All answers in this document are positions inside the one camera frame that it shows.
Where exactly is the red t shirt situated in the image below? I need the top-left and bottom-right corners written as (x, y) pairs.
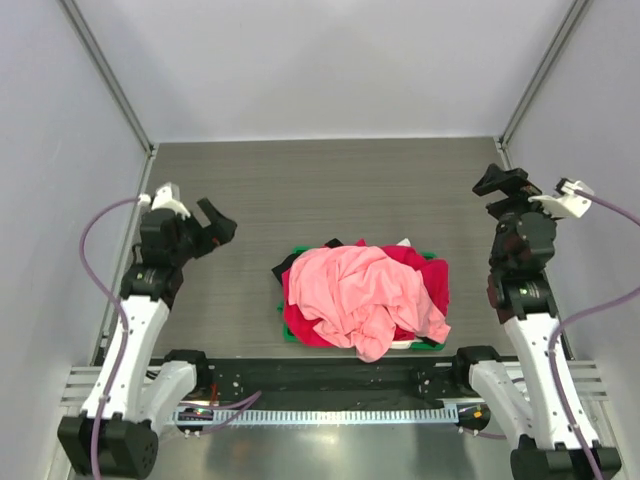
top-left (280, 238), bottom-right (451, 349)

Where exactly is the green plastic tray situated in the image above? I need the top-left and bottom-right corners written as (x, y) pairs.
top-left (276, 245), bottom-right (447, 352)

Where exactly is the pink t shirt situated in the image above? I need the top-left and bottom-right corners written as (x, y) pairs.
top-left (282, 241), bottom-right (451, 362)

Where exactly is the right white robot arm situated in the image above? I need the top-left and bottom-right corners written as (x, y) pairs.
top-left (450, 163), bottom-right (622, 479)

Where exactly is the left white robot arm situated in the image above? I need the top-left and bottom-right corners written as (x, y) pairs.
top-left (57, 195), bottom-right (237, 479)

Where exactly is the black garment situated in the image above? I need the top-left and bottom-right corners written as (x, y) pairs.
top-left (271, 238), bottom-right (343, 287)

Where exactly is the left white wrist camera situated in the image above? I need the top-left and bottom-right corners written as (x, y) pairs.
top-left (137, 182), bottom-right (191, 219)

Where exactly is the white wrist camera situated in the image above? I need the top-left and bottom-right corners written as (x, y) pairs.
top-left (137, 182), bottom-right (191, 219)
top-left (528, 178), bottom-right (594, 219)

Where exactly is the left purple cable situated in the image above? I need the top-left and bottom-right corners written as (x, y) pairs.
top-left (79, 197), bottom-right (151, 476)

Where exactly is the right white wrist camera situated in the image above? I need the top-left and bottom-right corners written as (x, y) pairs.
top-left (528, 178), bottom-right (594, 219)

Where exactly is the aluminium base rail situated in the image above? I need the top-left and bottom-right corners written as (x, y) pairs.
top-left (60, 361), bottom-right (608, 407)

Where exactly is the right aluminium frame post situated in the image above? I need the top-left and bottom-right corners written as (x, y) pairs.
top-left (496, 0), bottom-right (592, 153)

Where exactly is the aluminium frame post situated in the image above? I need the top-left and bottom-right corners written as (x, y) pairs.
top-left (57, 0), bottom-right (154, 157)
top-left (496, 0), bottom-right (592, 153)

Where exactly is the slotted cable duct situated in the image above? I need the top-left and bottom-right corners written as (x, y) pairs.
top-left (170, 405), bottom-right (459, 429)

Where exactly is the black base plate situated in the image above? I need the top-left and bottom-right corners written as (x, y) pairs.
top-left (187, 356), bottom-right (481, 411)

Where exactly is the left aluminium frame post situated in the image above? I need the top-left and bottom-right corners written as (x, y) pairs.
top-left (57, 0), bottom-right (154, 157)

